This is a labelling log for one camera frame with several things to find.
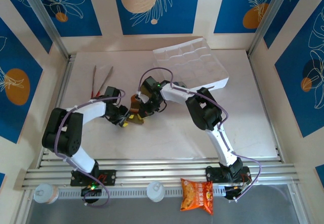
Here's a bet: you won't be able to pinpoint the white divided organizer box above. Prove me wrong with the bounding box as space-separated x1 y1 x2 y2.
153 37 230 93

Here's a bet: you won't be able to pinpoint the middle white round knob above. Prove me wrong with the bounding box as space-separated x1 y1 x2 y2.
146 181 165 203

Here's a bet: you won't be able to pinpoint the orange snack bag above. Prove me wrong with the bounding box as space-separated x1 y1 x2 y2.
180 177 214 216

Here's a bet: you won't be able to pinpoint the white can peach label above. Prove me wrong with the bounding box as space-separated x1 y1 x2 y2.
33 183 59 204

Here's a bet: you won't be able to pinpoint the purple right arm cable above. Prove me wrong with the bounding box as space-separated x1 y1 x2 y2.
139 67 262 203

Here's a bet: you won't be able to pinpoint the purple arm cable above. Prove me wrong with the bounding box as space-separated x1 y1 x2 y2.
139 67 262 203
53 89 127 207

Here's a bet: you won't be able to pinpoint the red-handled metal tongs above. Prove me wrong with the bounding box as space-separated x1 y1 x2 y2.
90 66 114 100

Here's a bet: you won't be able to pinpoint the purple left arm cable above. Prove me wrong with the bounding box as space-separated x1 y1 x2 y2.
53 89 127 207

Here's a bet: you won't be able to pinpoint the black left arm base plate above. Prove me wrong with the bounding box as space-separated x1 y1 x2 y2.
70 169 117 187

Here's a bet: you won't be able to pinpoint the aluminium mounting rail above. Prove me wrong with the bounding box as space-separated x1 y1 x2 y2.
21 158 303 197

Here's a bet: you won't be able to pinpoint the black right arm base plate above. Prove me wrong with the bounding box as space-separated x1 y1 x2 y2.
205 166 251 184

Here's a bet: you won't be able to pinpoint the aluminium frame post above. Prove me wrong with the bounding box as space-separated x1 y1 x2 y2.
248 0 288 57
20 0 71 60

